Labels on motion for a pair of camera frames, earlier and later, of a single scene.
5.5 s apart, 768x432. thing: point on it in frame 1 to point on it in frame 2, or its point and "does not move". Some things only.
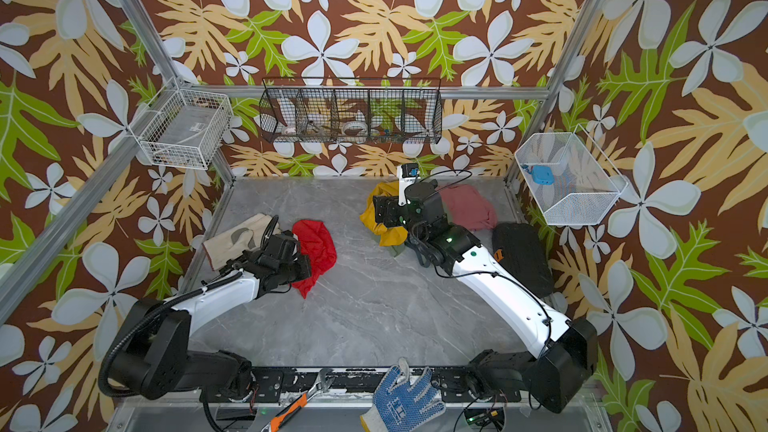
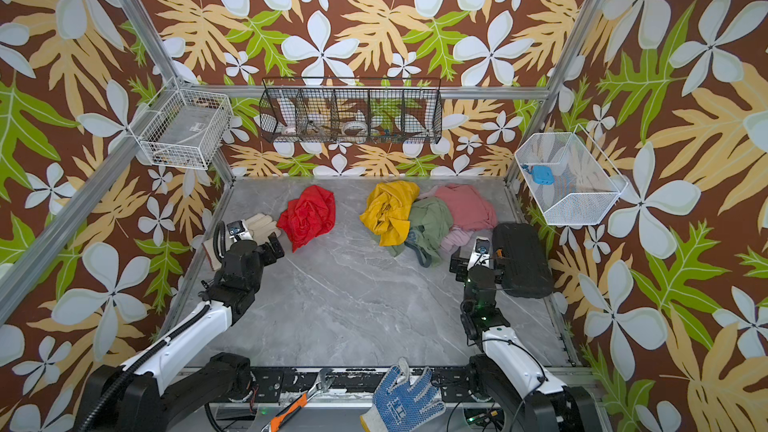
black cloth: [520, 250] does not move
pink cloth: [468, 207] does not move
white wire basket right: [571, 179] does not move
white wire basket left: [182, 128] does not move
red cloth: [316, 241] to [308, 217]
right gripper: [385, 211] to [466, 265]
